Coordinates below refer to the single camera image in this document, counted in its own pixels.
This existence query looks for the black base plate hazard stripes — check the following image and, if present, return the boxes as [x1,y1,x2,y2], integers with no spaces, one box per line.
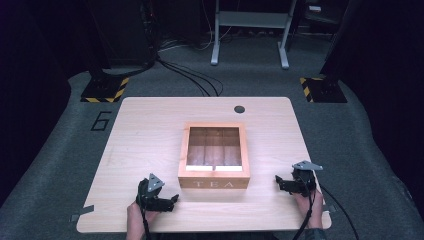
[80,76,130,104]
[298,76,348,104]

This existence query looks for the grey tape strip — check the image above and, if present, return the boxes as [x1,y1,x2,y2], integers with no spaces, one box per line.
[69,204,96,223]

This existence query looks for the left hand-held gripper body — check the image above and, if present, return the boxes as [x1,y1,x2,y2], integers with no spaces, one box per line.
[135,173,168,213]

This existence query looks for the black equipment cabinet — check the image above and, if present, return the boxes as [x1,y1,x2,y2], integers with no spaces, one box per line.
[85,0,158,69]

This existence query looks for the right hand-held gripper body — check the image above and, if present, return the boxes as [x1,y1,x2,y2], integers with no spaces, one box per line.
[291,160,324,198]

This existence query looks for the white metal stand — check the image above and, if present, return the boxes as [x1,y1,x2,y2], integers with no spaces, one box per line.
[210,0,298,70]

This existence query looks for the wooden tea box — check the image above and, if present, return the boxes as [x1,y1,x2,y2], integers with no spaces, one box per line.
[177,121,251,190]

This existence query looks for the person's left hand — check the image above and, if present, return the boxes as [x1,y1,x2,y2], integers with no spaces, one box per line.
[126,201,160,232]

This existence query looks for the white floor cable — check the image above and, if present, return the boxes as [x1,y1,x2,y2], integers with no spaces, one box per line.
[158,25,234,53]

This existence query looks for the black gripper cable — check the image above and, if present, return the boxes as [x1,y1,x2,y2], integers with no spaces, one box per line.
[292,184,317,240]
[141,207,150,240]
[319,184,360,240]

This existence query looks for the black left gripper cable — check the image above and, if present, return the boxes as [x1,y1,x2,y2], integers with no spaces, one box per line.
[141,207,150,240]

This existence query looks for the black floor cable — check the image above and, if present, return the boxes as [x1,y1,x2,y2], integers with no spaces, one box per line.
[155,55,212,98]
[159,58,225,98]

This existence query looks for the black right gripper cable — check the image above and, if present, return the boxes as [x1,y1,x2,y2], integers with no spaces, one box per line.
[319,184,360,240]
[292,184,317,240]

